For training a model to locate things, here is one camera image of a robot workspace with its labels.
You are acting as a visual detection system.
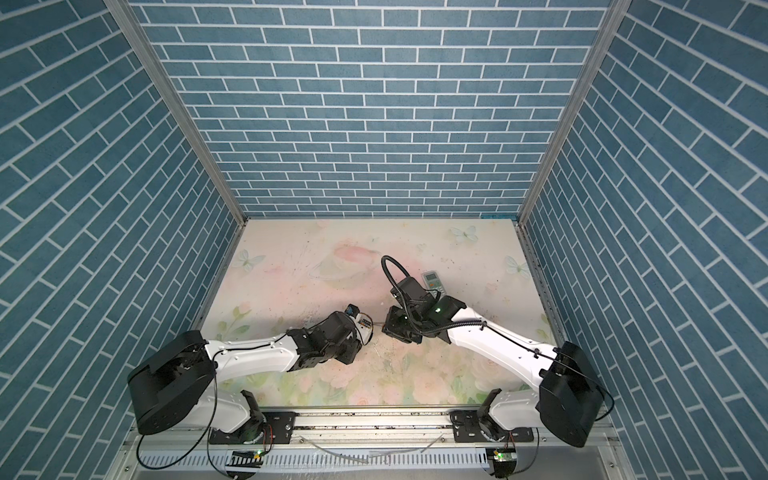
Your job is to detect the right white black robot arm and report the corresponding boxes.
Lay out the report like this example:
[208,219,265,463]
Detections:
[382,276,608,448]

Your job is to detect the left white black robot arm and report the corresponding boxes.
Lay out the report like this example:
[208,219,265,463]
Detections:
[127,305,373,444]

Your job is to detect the grey white remote control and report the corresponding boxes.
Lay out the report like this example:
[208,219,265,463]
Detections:
[422,271,446,295]

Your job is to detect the left controller board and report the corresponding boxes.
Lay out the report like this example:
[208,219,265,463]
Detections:
[224,451,264,480]

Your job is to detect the controller board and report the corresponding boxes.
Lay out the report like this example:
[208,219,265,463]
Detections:
[486,447,518,479]
[224,451,264,480]

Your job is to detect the white vented strip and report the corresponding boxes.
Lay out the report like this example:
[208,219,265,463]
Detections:
[174,448,488,473]

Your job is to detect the right controller board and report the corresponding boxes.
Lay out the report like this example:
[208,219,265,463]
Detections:
[486,447,518,479]

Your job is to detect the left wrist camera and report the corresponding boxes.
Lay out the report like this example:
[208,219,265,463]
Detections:
[344,304,360,319]

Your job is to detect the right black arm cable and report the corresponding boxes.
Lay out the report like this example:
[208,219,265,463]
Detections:
[380,254,616,421]

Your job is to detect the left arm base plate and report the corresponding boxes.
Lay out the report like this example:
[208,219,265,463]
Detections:
[209,411,297,446]

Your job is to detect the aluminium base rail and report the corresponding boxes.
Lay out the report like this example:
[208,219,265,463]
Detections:
[119,406,628,463]

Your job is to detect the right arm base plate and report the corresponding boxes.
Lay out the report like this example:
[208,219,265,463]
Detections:
[448,410,535,443]

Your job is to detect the grey loose wire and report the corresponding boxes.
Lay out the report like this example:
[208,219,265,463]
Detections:
[298,433,445,464]

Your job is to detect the right aluminium corner post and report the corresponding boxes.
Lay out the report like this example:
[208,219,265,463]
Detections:
[518,0,631,228]

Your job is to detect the aluminium corner post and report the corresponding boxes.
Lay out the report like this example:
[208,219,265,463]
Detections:
[104,0,247,227]
[518,0,631,228]

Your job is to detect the left aluminium corner post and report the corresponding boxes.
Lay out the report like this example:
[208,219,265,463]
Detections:
[104,0,247,227]

